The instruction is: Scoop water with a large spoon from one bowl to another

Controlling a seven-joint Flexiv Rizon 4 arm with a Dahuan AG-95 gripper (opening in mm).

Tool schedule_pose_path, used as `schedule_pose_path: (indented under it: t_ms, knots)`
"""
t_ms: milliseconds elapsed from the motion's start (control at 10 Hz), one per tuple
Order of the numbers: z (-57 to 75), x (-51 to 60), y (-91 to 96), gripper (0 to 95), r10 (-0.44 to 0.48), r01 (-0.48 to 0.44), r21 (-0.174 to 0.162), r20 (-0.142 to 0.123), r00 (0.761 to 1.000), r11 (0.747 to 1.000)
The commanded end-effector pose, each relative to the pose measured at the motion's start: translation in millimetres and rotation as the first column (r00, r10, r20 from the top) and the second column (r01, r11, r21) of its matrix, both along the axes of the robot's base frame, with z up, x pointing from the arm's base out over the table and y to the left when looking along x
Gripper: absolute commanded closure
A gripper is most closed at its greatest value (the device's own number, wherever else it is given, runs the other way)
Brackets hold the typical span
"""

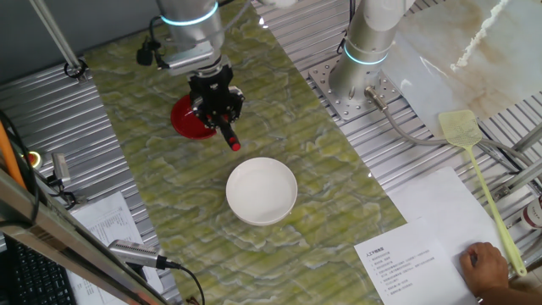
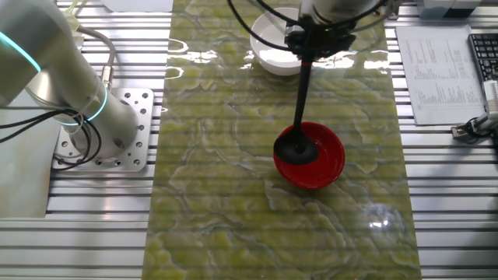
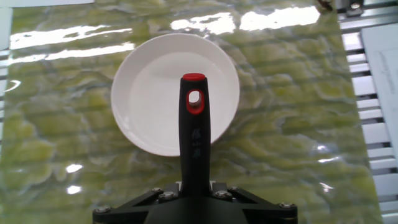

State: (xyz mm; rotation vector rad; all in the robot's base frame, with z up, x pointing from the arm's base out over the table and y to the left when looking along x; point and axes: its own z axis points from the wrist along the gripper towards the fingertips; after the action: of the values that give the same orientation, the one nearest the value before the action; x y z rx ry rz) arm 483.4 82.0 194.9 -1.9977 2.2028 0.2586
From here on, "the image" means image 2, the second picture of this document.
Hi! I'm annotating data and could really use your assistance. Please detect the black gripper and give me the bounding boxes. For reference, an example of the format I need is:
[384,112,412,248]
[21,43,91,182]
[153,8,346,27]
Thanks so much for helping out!
[284,23,357,61]

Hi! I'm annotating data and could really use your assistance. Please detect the black ladle with red tip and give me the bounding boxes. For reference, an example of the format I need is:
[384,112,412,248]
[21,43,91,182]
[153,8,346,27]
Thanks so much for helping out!
[272,54,320,166]

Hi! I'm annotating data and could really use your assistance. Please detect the white bowl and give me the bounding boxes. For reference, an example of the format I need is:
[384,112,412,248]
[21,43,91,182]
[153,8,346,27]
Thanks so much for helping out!
[250,6,308,77]

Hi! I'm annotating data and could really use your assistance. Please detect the red bowl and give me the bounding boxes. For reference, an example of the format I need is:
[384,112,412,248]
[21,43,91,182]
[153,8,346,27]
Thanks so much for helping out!
[272,121,346,191]

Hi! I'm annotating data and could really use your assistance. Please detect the paper with dense printed table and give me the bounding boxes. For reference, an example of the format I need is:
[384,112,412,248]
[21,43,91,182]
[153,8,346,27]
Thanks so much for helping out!
[395,24,486,126]

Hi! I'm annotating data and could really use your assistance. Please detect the grey metal box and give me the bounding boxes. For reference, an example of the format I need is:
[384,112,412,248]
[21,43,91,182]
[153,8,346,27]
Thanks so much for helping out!
[417,0,483,21]

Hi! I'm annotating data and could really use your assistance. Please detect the black keyboard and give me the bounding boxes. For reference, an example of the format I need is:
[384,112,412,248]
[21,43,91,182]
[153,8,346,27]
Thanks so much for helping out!
[468,33,498,82]

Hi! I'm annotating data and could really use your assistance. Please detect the blank white paper sheet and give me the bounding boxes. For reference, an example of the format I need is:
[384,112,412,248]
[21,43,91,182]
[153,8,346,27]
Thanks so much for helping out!
[100,0,174,13]

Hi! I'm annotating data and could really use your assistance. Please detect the green marble pattern mat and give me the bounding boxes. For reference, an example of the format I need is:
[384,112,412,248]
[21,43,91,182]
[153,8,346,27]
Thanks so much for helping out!
[142,0,423,280]

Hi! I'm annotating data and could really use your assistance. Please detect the yellow-green fly swatter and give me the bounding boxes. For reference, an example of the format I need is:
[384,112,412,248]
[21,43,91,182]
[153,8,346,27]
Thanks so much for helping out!
[61,0,91,37]

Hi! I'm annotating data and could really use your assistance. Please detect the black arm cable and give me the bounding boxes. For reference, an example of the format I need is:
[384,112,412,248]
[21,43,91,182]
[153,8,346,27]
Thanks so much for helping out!
[254,0,390,28]

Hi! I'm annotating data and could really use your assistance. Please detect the black cable with plug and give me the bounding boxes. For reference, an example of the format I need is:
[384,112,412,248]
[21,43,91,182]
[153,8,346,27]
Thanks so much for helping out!
[226,0,300,52]

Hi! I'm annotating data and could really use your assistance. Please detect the small metal bracket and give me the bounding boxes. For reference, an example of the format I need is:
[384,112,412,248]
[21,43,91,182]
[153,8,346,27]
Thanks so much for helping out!
[383,0,402,21]

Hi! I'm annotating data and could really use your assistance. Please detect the small camera mount clamp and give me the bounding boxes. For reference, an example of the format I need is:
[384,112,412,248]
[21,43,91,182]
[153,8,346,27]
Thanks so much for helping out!
[451,112,498,142]

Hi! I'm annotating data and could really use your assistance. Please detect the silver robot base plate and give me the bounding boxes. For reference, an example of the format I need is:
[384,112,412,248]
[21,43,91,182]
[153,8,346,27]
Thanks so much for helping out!
[51,87,156,173]

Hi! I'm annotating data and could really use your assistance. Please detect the grey corrugated cable conduit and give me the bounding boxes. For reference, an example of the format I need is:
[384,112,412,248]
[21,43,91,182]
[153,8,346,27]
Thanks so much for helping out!
[75,25,117,91]

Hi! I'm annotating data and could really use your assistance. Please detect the looped black cable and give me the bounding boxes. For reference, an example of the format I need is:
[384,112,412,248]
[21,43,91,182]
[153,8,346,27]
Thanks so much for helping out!
[0,108,103,171]

